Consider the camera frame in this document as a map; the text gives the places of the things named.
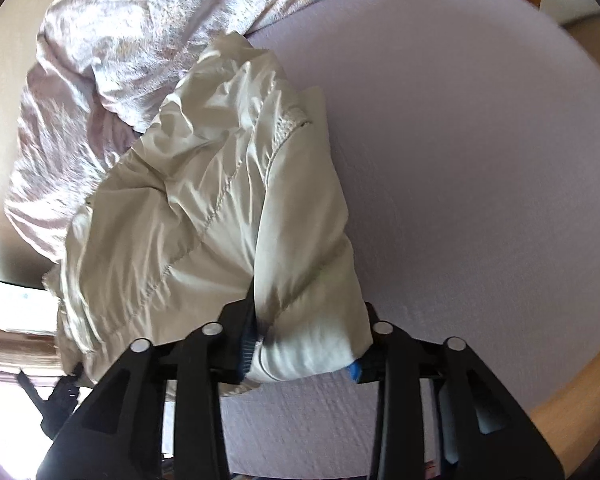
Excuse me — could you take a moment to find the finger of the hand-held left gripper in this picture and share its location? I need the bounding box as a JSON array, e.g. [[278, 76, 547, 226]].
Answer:
[[17, 362, 87, 436]]

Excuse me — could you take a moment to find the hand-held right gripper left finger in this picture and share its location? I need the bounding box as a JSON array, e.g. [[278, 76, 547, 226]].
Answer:
[[35, 290, 261, 480]]

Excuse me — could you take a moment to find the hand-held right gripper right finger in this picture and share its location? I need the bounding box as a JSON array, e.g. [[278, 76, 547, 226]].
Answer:
[[347, 301, 566, 480]]

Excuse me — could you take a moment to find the white puffer jacket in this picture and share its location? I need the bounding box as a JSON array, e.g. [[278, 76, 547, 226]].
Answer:
[[42, 31, 373, 398]]

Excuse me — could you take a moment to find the wooden television cabinet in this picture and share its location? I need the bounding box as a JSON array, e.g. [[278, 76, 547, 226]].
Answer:
[[0, 322, 61, 376]]

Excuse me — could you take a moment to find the flat screen television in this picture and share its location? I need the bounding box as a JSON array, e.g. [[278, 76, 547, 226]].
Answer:
[[0, 275, 56, 333]]

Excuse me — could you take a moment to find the bed with lilac sheet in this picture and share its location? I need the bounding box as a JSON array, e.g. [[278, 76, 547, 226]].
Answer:
[[222, 0, 600, 478]]

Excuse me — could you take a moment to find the pink floral duvet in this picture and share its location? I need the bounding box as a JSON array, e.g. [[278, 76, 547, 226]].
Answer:
[[4, 0, 398, 266]]

